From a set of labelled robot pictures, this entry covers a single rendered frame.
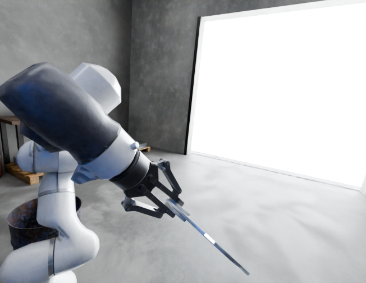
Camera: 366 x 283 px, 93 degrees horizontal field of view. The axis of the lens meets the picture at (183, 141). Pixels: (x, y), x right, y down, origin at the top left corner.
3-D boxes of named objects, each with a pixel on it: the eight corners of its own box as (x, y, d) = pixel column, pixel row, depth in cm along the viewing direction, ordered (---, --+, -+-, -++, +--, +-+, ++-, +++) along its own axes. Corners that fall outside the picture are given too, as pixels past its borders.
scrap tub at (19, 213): (64, 235, 162) (62, 188, 152) (94, 255, 145) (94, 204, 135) (3, 272, 125) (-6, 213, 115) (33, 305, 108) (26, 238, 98)
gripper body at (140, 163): (109, 189, 28) (145, 213, 33) (146, 150, 30) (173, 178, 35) (99, 172, 33) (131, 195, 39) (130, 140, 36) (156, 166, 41)
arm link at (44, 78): (92, 122, 40) (56, 156, 36) (36, 71, 33) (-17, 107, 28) (129, 124, 27) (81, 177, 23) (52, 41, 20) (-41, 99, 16)
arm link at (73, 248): (41, 201, 65) (95, 192, 75) (36, 281, 56) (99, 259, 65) (34, 195, 57) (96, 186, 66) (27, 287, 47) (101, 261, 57)
